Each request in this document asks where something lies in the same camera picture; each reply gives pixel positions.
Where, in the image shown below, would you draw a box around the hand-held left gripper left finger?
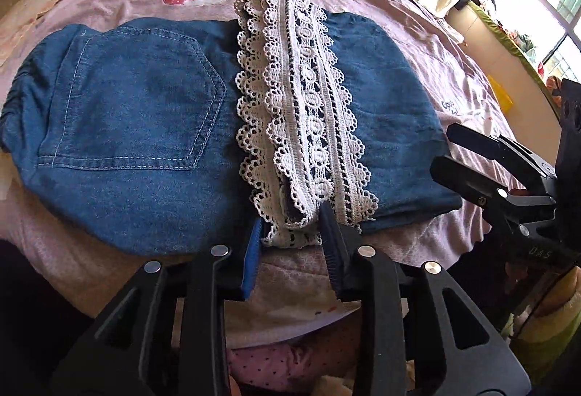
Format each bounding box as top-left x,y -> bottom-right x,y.
50,219 -> 267,396

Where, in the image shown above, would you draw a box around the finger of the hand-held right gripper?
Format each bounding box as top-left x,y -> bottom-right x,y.
446,122 -> 560,198
429,155 -> 558,239

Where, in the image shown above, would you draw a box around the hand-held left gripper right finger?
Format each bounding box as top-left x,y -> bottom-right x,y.
318,201 -> 532,396

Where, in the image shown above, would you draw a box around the blue denim shorts with lace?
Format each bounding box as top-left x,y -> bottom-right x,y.
0,0 -> 464,257

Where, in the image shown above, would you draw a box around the pink polka dot pajama pants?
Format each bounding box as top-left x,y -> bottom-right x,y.
227,328 -> 360,396

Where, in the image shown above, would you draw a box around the yellow box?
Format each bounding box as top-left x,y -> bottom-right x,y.
487,75 -> 515,112

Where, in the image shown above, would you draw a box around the yellow green fuzzy cloth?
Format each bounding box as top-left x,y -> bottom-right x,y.
513,269 -> 581,384

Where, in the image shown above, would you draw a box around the pink bedsheet with strawberry print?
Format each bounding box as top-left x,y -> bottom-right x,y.
0,0 -> 527,333

